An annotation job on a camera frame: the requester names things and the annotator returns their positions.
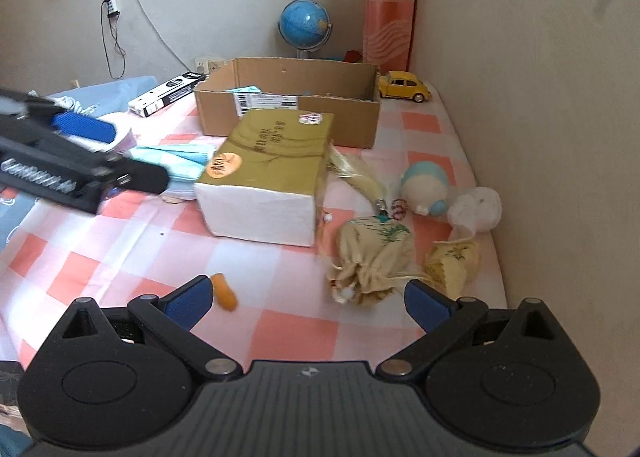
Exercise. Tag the stack of blue face masks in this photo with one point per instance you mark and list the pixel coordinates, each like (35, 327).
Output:
(175, 162)

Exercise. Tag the teal packet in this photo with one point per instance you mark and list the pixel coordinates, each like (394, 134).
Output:
(245, 89)

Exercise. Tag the gold tissue pack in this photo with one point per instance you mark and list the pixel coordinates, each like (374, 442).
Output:
(270, 162)

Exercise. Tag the white power strip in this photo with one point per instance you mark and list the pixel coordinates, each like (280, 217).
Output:
(111, 1)

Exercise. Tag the white wall socket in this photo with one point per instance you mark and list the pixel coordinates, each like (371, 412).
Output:
(210, 65)

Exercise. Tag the cardboard box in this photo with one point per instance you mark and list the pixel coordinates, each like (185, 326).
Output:
(280, 124)

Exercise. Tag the yellow toy car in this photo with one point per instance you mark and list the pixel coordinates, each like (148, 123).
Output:
(402, 86)

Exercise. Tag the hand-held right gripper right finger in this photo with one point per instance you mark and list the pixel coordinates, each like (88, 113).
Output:
(427, 306)

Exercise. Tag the blue floral pillow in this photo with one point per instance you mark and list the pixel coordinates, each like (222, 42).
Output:
(115, 92)

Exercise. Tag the blue and white squishy toy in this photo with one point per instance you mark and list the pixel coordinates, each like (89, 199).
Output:
(425, 184)

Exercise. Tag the pink patterned curtain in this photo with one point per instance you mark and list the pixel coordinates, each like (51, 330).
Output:
(390, 12)

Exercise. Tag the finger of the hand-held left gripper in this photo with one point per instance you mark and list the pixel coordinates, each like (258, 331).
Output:
(137, 177)
(85, 127)

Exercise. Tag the black and white carton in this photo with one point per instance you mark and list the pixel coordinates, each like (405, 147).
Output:
(165, 94)

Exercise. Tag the blue desk globe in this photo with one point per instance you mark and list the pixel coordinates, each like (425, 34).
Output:
(302, 22)

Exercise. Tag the pink checkered tablecloth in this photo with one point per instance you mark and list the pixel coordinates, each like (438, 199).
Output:
(280, 287)

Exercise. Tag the small yellow pouch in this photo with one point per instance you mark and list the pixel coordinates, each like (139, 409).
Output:
(452, 264)

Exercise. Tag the small orange soft tube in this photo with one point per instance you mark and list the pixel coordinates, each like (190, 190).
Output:
(225, 293)

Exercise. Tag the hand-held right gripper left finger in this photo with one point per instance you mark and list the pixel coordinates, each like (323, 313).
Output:
(187, 302)

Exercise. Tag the white soft ball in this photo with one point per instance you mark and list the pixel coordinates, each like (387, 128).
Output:
(477, 207)

